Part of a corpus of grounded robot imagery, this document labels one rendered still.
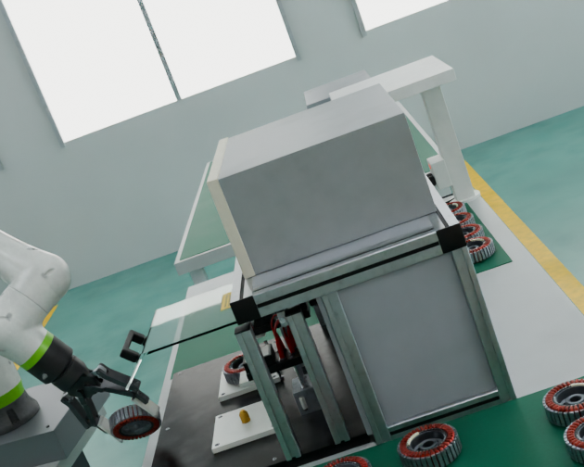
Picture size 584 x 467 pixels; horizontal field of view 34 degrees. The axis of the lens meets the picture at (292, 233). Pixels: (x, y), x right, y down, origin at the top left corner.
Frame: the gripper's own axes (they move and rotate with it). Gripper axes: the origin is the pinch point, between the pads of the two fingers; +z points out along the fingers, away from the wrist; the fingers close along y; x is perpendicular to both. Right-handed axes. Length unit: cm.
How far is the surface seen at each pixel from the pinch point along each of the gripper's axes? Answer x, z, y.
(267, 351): -2.7, 7.0, -34.7
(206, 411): -9.2, 13.8, -6.4
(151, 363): -214, 86, 165
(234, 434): 6.2, 13.5, -19.1
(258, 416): 1.0, 16.4, -22.6
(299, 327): 10, 0, -53
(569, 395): 19, 39, -83
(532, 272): -44, 55, -73
